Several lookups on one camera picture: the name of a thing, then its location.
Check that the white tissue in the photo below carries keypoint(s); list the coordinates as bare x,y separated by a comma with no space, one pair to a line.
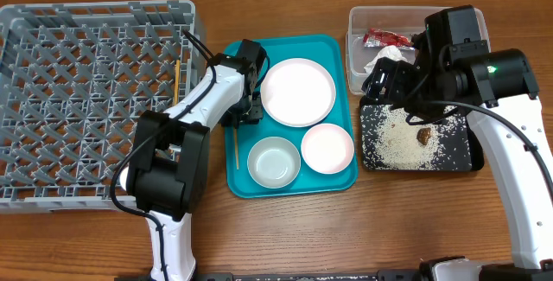
391,52

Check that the clear plastic bin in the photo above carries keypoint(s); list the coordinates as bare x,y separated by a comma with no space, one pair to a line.
401,20

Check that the grey round bowl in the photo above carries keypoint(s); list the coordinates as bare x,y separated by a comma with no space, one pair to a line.
274,162

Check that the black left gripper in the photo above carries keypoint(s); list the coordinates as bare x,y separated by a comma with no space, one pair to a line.
254,116

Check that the white round plate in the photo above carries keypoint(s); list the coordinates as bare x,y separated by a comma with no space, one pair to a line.
298,92

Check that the pink bowl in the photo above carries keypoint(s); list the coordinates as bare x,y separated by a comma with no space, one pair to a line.
327,149

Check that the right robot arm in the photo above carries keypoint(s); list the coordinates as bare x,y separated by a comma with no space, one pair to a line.
498,94

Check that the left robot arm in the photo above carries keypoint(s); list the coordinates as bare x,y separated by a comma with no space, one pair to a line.
166,171

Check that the red candy wrapper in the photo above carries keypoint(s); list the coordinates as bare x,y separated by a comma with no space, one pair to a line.
381,38

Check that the white rice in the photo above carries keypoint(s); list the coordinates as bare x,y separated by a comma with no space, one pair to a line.
402,142

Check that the brown food piece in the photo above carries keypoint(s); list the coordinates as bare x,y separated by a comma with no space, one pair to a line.
423,136

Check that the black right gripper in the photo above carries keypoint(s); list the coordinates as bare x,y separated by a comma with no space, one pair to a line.
399,73

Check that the black waste tray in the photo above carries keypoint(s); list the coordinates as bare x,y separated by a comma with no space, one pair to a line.
432,160

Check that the grey plastic dish rack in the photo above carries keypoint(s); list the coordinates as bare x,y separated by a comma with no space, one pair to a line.
75,78

